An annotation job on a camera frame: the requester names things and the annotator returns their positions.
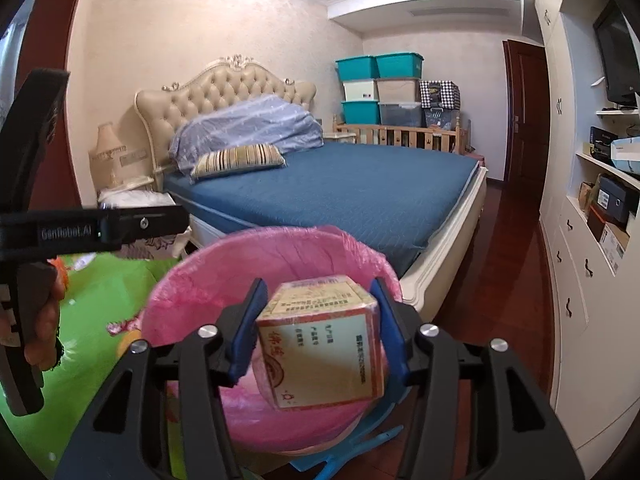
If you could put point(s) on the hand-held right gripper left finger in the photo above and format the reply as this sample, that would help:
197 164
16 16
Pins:
245 332

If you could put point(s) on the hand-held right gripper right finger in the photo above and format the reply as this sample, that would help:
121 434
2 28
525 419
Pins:
392 332

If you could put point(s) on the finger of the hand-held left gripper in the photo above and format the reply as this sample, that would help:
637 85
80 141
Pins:
150 225

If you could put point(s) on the printed beige carton box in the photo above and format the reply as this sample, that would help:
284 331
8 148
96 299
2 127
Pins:
320 350

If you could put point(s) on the pink bag lined bin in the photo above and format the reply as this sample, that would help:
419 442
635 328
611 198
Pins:
225 260

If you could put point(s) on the person's left hand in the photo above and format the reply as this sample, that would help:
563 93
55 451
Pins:
47 320

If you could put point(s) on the white plastic bag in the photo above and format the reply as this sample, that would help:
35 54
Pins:
135 199

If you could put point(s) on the cream nightstand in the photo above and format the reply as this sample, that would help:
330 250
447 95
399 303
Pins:
130 184

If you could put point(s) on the white table lamp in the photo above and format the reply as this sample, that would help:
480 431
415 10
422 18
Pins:
110 155

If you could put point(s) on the striped pillow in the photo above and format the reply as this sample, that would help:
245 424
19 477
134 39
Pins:
237 161

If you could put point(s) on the blue grey duvet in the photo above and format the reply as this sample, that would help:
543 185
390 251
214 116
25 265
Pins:
250 127

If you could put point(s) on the dark red wooden panel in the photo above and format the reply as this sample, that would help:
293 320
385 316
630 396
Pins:
60 20

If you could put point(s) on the bed with blue cover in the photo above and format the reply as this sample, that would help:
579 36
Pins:
350 195

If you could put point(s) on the beige tufted headboard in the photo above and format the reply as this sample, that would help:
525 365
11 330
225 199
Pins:
220 90

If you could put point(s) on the white built-in cabinet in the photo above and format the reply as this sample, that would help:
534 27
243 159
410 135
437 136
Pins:
570 310

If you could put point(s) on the brown cardboard box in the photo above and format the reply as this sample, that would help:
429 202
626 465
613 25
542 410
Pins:
614 247

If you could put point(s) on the stack of storage boxes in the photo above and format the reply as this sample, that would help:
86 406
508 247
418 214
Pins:
382 90

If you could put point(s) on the checkered bag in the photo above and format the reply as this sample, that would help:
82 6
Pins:
440 94

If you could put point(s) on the dark red wooden door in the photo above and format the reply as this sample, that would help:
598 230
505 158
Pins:
527 110

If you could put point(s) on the black safe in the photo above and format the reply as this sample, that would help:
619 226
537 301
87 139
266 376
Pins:
620 200

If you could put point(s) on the black shelf box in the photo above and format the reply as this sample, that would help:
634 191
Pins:
602 145

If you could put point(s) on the blue and white box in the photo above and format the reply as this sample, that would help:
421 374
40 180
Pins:
627 155

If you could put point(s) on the black television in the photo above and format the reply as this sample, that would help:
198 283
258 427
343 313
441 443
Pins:
617 55

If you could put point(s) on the wooden crib rail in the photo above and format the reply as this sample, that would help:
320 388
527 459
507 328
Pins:
400 136

